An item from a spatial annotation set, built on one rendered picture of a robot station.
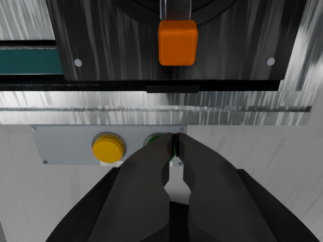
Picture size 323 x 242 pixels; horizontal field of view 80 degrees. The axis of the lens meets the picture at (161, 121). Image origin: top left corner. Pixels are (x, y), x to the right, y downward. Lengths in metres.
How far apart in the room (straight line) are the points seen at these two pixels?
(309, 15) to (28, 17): 0.31
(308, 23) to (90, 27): 0.21
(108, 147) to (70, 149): 0.06
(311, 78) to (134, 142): 0.22
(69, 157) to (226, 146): 0.28
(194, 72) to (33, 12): 0.21
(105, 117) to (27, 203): 0.40
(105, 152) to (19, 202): 0.38
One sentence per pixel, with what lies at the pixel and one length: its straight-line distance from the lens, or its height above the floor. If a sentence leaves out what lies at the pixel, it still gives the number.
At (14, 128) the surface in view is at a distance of 0.47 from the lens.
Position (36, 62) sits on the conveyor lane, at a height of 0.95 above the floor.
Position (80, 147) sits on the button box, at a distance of 0.29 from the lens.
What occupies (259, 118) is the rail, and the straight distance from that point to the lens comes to 0.27.
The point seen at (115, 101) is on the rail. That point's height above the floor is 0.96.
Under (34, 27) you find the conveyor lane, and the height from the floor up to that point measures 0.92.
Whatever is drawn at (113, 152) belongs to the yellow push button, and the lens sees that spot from 0.27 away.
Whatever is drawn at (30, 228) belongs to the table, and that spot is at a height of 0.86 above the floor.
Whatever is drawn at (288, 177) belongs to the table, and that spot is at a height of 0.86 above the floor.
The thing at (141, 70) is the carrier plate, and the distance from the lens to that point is 0.22.
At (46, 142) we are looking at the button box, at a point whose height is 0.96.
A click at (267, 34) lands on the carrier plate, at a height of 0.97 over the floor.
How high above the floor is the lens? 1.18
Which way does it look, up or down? 63 degrees down
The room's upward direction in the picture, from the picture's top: 176 degrees counter-clockwise
